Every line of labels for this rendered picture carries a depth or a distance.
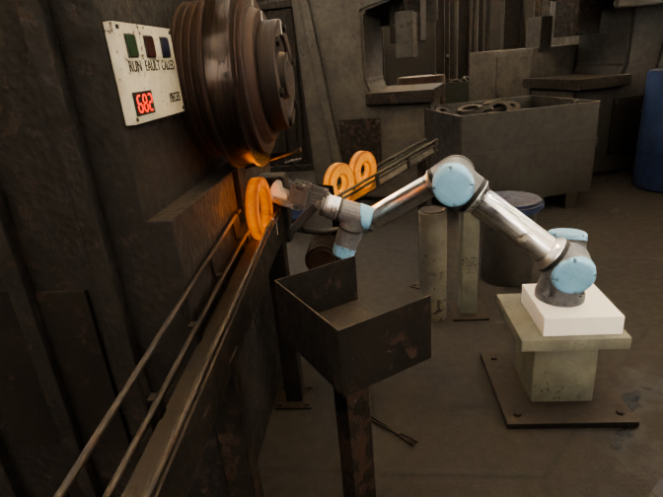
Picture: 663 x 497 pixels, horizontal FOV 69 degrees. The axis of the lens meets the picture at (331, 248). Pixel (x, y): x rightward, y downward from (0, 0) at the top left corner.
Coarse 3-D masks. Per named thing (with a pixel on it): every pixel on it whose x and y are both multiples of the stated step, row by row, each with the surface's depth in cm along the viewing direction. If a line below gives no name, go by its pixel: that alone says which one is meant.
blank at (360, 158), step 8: (360, 152) 192; (368, 152) 194; (352, 160) 190; (360, 160) 191; (368, 160) 195; (352, 168) 189; (360, 168) 192; (368, 168) 198; (376, 168) 200; (360, 176) 193; (368, 176) 197; (360, 184) 194
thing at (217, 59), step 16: (208, 0) 114; (224, 0) 113; (208, 16) 112; (224, 16) 110; (208, 32) 111; (224, 32) 109; (208, 48) 110; (224, 48) 110; (208, 64) 111; (224, 64) 110; (208, 80) 112; (224, 80) 111; (224, 96) 113; (224, 112) 115; (240, 112) 115; (224, 128) 118; (240, 128) 116; (224, 144) 122; (240, 144) 122; (240, 160) 130; (256, 160) 128
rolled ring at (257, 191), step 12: (252, 180) 139; (264, 180) 145; (252, 192) 136; (264, 192) 147; (252, 204) 135; (264, 204) 150; (252, 216) 136; (264, 216) 150; (252, 228) 138; (264, 228) 145
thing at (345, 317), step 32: (352, 256) 112; (288, 288) 105; (320, 288) 109; (352, 288) 114; (288, 320) 102; (320, 320) 87; (352, 320) 108; (384, 320) 86; (416, 320) 91; (320, 352) 91; (352, 352) 85; (384, 352) 89; (416, 352) 93; (352, 384) 87; (352, 416) 107; (352, 448) 109; (352, 480) 113
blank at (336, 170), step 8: (336, 168) 180; (344, 168) 184; (328, 176) 179; (336, 176) 181; (344, 176) 185; (352, 176) 189; (328, 184) 179; (344, 184) 188; (352, 184) 190; (336, 192) 183
